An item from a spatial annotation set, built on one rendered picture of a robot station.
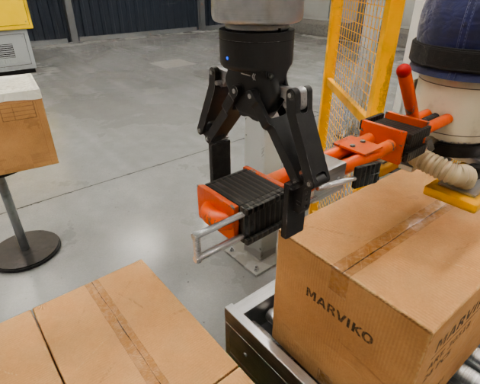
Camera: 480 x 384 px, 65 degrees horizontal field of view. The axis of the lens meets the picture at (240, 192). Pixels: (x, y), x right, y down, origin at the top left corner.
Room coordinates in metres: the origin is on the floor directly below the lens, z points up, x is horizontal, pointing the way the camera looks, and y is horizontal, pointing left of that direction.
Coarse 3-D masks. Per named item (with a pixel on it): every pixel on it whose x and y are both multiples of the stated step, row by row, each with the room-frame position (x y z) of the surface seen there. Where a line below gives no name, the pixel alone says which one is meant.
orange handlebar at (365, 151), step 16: (432, 128) 0.66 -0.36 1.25; (336, 144) 0.56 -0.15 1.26; (352, 144) 0.55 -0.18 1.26; (368, 144) 0.56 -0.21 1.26; (384, 144) 0.57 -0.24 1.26; (352, 160) 0.51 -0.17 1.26; (368, 160) 0.53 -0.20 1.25; (272, 176) 0.46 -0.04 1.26; (288, 176) 0.47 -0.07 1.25; (208, 208) 0.37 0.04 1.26; (208, 224) 0.36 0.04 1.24
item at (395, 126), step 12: (360, 120) 0.64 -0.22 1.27; (372, 120) 0.66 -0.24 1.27; (384, 120) 0.66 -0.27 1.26; (396, 120) 0.66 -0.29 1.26; (408, 120) 0.65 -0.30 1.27; (420, 120) 0.63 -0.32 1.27; (360, 132) 0.63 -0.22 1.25; (372, 132) 0.61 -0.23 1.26; (384, 132) 0.60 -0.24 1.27; (396, 132) 0.58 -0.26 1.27; (408, 132) 0.60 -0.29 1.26; (420, 132) 0.59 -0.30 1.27; (396, 144) 0.58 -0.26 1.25; (408, 144) 0.57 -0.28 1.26; (420, 144) 0.61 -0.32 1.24; (384, 156) 0.59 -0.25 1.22; (396, 156) 0.58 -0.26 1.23; (408, 156) 0.57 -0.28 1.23
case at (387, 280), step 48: (384, 192) 0.95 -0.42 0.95; (288, 240) 0.73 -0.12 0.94; (336, 240) 0.72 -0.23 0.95; (384, 240) 0.72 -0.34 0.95; (432, 240) 0.72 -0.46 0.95; (288, 288) 0.72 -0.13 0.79; (336, 288) 0.61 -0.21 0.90; (384, 288) 0.56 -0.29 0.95; (432, 288) 0.56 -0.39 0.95; (288, 336) 0.71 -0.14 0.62; (336, 336) 0.59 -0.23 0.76; (384, 336) 0.51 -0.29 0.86; (432, 336) 0.45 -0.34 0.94
